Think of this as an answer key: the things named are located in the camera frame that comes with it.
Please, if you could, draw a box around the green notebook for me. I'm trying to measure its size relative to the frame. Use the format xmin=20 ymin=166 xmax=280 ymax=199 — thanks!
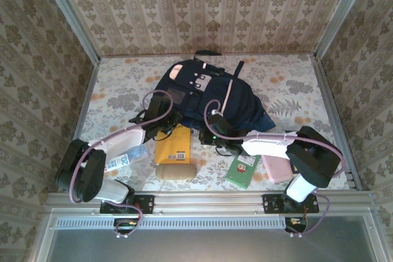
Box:
xmin=225 ymin=153 xmax=261 ymax=190

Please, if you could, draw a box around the navy blue backpack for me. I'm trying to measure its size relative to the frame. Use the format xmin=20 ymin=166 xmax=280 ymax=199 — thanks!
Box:
xmin=128 ymin=50 xmax=276 ymax=131

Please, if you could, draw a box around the pink pencil case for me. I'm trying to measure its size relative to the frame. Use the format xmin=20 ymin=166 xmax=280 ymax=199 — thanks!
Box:
xmin=260 ymin=153 xmax=296 ymax=183

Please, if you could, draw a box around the tan fabric pencil pouch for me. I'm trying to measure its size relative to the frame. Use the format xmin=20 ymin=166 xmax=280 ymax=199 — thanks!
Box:
xmin=155 ymin=163 xmax=197 ymax=180

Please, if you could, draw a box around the floral table cover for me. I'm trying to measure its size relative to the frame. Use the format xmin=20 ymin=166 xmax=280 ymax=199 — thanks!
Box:
xmin=73 ymin=53 xmax=352 ymax=192

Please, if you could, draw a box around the grey metal panel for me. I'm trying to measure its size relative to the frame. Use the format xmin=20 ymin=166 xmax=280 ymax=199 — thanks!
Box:
xmin=45 ymin=228 xmax=380 ymax=262

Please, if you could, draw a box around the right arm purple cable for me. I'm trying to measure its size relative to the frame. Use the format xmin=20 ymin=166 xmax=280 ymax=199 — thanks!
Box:
xmin=204 ymin=99 xmax=344 ymax=235

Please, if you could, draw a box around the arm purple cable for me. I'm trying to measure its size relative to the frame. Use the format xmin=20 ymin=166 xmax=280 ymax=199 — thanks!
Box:
xmin=69 ymin=90 xmax=174 ymax=235
xmin=204 ymin=99 xmax=344 ymax=235

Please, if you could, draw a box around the aluminium mounting rail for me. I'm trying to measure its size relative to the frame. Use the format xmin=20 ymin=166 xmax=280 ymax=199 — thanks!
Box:
xmin=45 ymin=191 xmax=374 ymax=214

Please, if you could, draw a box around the aluminium side rail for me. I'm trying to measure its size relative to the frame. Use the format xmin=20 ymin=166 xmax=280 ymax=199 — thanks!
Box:
xmin=312 ymin=55 xmax=365 ymax=191
xmin=60 ymin=58 xmax=102 ymax=192

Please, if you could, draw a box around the grey slotted cable duct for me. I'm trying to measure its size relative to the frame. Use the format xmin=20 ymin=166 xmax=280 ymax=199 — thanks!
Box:
xmin=50 ymin=216 xmax=372 ymax=229

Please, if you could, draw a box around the black cable bracket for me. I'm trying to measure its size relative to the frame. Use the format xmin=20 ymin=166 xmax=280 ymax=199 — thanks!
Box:
xmin=113 ymin=217 xmax=139 ymax=235
xmin=284 ymin=216 xmax=309 ymax=234

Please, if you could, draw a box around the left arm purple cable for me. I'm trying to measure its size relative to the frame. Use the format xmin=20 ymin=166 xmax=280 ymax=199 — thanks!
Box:
xmin=69 ymin=90 xmax=174 ymax=235

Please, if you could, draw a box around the aluminium frame post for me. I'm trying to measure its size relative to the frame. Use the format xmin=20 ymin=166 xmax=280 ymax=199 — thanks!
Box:
xmin=313 ymin=0 xmax=377 ymax=60
xmin=35 ymin=0 xmax=102 ymax=64

